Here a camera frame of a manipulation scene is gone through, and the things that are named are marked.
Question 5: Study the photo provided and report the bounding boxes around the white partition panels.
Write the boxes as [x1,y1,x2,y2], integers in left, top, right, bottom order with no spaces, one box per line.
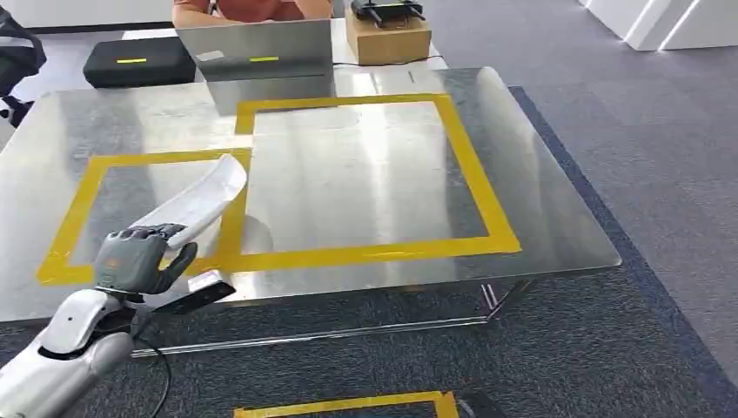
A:
[577,0,738,52]

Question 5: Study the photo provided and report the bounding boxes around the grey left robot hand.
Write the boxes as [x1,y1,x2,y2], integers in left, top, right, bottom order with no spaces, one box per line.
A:
[92,224,199,297]

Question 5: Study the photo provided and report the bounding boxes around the black case with yellow stripe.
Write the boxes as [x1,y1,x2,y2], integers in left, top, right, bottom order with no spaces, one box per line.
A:
[81,35,198,90]

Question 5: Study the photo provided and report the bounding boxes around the person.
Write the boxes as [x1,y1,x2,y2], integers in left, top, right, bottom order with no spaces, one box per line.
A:
[170,0,335,30]

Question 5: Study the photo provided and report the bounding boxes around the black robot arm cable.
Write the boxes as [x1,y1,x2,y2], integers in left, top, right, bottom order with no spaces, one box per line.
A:
[134,336,173,418]

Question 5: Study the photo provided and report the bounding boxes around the small yellow tape square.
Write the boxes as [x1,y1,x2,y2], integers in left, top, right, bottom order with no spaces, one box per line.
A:
[35,147,253,288]

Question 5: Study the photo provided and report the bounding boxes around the large yellow tape square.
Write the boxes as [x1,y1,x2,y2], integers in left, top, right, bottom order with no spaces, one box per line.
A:
[221,92,524,276]

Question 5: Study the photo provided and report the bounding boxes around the cardboard box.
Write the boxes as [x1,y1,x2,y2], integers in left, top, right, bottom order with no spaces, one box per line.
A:
[344,11,433,67]

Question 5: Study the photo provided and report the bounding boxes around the steel bench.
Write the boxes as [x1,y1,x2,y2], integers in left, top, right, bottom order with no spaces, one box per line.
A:
[0,65,623,360]

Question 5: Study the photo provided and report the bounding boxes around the black chair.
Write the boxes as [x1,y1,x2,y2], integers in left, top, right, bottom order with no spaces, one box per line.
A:
[0,5,49,130]

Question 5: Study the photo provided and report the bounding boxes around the yellow floor tape outline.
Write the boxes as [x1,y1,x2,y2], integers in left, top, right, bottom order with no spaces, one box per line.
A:
[232,390,461,418]

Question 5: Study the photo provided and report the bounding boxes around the black device with antennas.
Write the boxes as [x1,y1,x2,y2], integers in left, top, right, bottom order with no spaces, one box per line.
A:
[350,0,426,30]

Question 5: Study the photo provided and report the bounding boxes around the white curved plastic part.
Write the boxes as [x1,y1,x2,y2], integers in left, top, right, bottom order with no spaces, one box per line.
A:
[129,152,250,251]

